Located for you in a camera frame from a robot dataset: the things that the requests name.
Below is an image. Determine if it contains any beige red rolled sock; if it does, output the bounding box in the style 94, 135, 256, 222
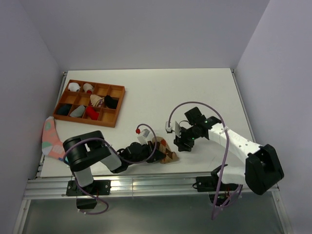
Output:
83, 83, 94, 94

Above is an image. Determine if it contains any dark teal rolled sock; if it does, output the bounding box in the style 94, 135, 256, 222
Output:
56, 104, 72, 116

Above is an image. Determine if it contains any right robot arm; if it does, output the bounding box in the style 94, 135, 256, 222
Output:
174, 107, 284, 195

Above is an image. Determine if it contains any grey rolled sock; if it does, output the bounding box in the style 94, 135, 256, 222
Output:
69, 105, 86, 118

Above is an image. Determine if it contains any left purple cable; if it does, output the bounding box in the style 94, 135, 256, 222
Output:
63, 123, 158, 215

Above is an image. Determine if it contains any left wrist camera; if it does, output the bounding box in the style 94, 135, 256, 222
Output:
136, 128, 150, 145

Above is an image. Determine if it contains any pink patterned sock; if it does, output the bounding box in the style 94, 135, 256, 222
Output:
41, 116, 68, 164

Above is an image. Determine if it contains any orange compartment tray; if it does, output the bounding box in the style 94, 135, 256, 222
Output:
53, 79, 125, 128

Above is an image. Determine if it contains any white rolled sock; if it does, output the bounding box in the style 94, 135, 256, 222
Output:
68, 82, 80, 92

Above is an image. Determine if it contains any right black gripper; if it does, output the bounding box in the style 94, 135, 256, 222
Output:
174, 125, 199, 152

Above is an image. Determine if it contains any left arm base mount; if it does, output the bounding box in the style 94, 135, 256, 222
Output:
65, 180, 111, 215

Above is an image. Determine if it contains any black rolled sock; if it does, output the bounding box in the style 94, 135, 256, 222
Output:
104, 95, 118, 109

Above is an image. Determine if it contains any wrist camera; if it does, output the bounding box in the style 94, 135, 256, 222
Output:
165, 121, 181, 138
136, 128, 150, 145

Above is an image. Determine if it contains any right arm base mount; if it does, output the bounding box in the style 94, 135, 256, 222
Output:
192, 176, 238, 206

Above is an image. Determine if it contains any aluminium frame rail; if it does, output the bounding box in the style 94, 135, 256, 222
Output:
23, 170, 280, 199

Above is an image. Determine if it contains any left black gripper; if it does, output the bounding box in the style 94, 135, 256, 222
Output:
127, 141, 165, 166

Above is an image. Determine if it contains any brown argyle sock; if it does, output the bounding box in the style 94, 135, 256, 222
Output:
152, 136, 179, 164

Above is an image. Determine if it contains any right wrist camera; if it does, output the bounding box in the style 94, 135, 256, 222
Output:
165, 121, 181, 138

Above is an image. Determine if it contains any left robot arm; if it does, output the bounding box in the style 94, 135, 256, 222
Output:
63, 131, 166, 195

